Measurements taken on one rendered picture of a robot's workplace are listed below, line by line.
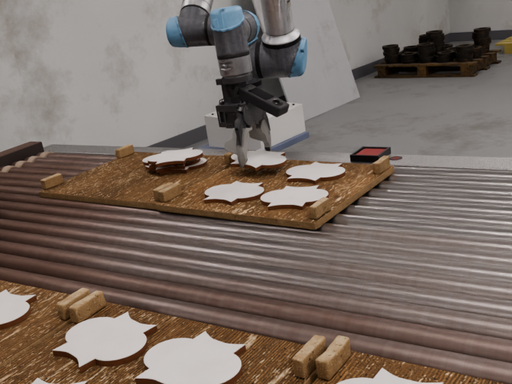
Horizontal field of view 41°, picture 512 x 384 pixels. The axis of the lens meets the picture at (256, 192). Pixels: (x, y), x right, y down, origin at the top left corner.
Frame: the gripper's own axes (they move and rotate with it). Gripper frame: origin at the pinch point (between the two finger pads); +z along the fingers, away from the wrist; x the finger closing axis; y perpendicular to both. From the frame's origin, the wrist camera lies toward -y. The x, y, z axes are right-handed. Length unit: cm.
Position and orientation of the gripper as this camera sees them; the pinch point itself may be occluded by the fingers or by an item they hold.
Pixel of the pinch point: (257, 158)
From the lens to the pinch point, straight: 164.3
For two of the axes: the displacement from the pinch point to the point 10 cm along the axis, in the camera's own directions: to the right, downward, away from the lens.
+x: -5.7, 3.3, -7.5
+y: -8.0, -0.5, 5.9
